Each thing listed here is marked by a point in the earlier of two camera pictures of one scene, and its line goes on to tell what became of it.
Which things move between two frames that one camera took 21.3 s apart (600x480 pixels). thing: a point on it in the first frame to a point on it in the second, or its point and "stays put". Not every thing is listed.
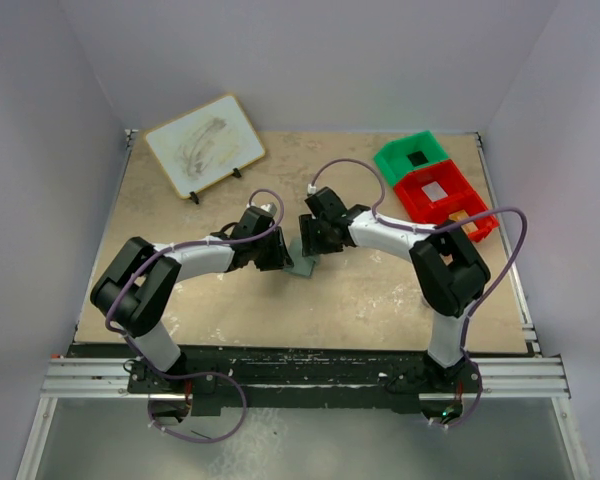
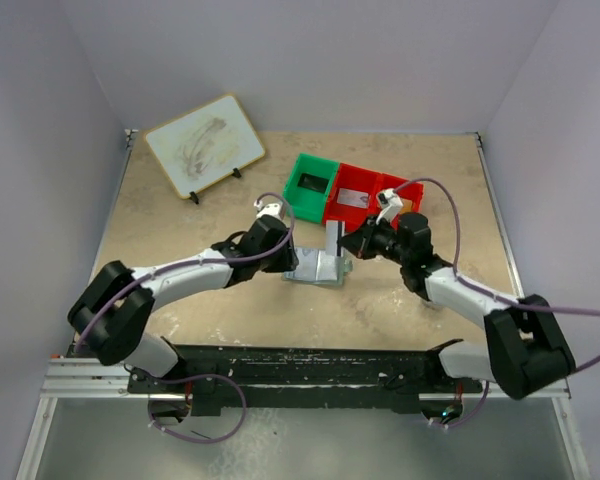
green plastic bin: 391,158 to 303,203
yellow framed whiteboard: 203,146 stays put
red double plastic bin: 460,196 to 371,183
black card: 417,158 to 313,182
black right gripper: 312,244 to 362,240
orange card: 462,215 to 407,206
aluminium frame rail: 540,377 stays put
